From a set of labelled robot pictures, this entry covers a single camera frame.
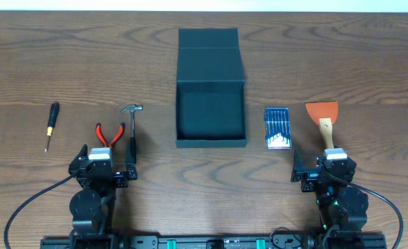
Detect black yellow screwdriver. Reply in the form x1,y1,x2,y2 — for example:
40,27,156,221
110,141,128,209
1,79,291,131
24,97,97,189
44,102,59,153

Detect black handled claw hammer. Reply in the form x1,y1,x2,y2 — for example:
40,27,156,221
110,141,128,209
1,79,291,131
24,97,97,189
120,104,144,163

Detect orange scraper wooden handle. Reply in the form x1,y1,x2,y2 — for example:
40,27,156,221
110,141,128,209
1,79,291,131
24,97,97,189
305,101,339,149

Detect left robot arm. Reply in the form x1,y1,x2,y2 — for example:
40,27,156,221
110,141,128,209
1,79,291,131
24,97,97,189
68,138,138,238

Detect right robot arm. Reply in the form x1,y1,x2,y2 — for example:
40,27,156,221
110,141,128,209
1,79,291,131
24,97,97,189
290,148,369,237

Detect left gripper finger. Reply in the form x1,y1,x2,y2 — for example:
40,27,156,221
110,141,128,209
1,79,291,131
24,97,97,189
124,140,138,180
75,144,88,162

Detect dark green gift box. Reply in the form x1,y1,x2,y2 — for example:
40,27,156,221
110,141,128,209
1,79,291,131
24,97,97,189
176,28,248,148

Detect red handled pliers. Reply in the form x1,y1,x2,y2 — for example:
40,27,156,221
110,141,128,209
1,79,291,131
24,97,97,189
95,122,125,149

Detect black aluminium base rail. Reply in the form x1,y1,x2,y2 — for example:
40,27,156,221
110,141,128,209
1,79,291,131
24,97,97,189
39,233,387,249

